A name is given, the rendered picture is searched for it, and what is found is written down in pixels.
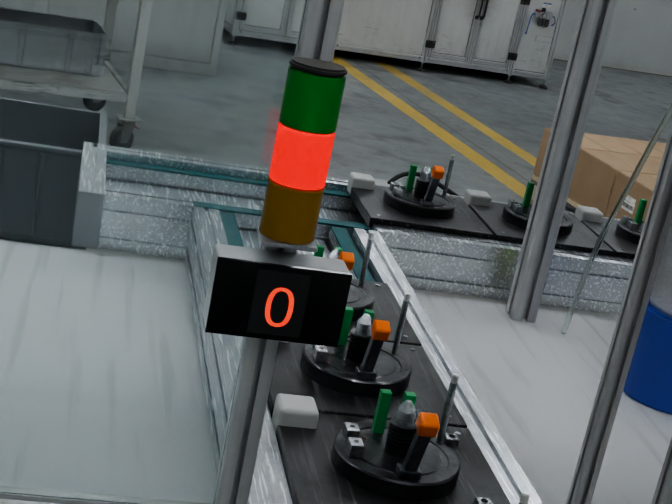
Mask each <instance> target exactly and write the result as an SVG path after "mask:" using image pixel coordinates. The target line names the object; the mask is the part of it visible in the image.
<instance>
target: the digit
mask: <svg viewBox="0 0 672 504"><path fill-rule="evenodd" d="M311 278H312V276H311V275H303V274H295V273H288V272H280V271H272V270H264V269H258V273H257V278H256V284H255V289H254V295H253V300H252V305H251V311H250V316H249V322H248V327H247V332H252V333H260V334H269V335H277V336H286V337H295V338H300V333H301V328H302V323H303V318H304V313H305V308H306V303H307V298H308V293H309V288H310V283H311Z"/></svg>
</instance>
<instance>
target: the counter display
mask: <svg viewBox="0 0 672 504"><path fill-rule="evenodd" d="M258 269H264V270H272V271H280V272H288V273H295V274H303V275H311V276H312V278H311V283H310V288H309V293H308V298H307V303H306V308H305V313H304V318H303V323H302V328H301V333H300V338H295V337H286V336H277V335H269V334H260V333H252V332H247V327H248V322H249V316H250V311H251V305H252V300H253V295H254V289H255V284H256V278H257V273H258ZM351 280H352V274H351V273H343V272H335V271H327V270H320V269H312V268H304V267H296V266H289V265H281V264H273V263H265V262H258V261H250V260H242V259H234V258H226V257H219V256H218V259H217V264H216V270H215V276H214V282H213V287H212V293H211V299H210V305H209V311H208V316H207V322H206V328H205V332H208V333H216V334H225V335H234V336H242V337H251V338H260V339H268V340H277V341H286V342H294V343H303V344H312V345H321V346H329V347H338V342H339V338H340V333H341V328H342V323H343V318H344V314H345V309H346V304H347V299H348V294H349V290H350V285H351Z"/></svg>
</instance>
